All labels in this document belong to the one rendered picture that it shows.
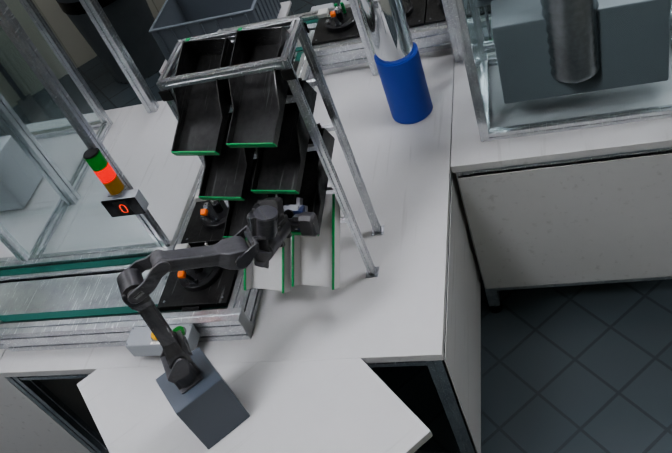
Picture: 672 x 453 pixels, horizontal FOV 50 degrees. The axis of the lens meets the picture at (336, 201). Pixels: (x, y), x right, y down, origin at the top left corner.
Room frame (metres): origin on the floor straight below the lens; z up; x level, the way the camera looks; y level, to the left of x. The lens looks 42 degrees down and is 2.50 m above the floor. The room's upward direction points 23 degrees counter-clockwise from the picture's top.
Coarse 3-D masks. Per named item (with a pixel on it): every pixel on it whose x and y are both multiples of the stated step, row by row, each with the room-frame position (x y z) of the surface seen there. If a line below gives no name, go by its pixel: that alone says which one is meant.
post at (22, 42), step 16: (0, 0) 1.85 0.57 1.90; (0, 16) 1.84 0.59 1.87; (16, 32) 1.83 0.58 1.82; (32, 48) 1.85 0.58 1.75; (32, 64) 1.84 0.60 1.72; (48, 80) 1.83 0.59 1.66; (64, 96) 1.84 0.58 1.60; (64, 112) 1.84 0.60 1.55; (80, 112) 1.86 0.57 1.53; (80, 128) 1.83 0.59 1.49; (96, 144) 1.84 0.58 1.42; (112, 160) 1.85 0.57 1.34; (144, 224) 1.84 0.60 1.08; (160, 240) 1.83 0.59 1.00
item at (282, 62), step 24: (264, 24) 1.65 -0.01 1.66; (288, 24) 1.61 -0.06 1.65; (312, 48) 1.61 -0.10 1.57; (216, 72) 1.52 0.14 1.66; (240, 72) 1.50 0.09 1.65; (312, 72) 1.61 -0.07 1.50; (312, 120) 1.45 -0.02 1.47; (336, 120) 1.60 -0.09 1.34; (336, 192) 1.45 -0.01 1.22; (360, 192) 1.61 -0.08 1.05; (360, 240) 1.45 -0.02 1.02
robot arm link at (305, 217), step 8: (248, 216) 1.37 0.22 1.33; (304, 216) 1.29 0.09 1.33; (312, 216) 1.28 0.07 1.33; (248, 224) 1.37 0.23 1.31; (288, 224) 1.31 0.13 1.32; (296, 224) 1.30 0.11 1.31; (304, 224) 1.28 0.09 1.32; (312, 224) 1.27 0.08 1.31; (280, 232) 1.27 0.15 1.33; (288, 232) 1.29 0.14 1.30; (304, 232) 1.28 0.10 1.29; (312, 232) 1.27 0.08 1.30
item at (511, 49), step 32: (480, 0) 1.79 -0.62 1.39; (512, 0) 1.76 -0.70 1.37; (544, 0) 1.72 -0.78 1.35; (608, 0) 1.65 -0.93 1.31; (640, 0) 1.62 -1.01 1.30; (480, 32) 1.80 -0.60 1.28; (512, 32) 1.76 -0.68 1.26; (544, 32) 1.72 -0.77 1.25; (608, 32) 1.65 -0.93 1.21; (640, 32) 1.62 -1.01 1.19; (480, 64) 1.81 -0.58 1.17; (512, 64) 1.77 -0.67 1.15; (544, 64) 1.73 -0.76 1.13; (608, 64) 1.65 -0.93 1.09; (640, 64) 1.62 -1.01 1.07; (512, 96) 1.77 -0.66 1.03; (544, 96) 1.73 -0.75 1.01; (576, 96) 1.69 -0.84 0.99; (608, 96) 1.65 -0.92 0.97; (640, 96) 1.62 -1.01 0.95; (512, 128) 1.78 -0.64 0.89
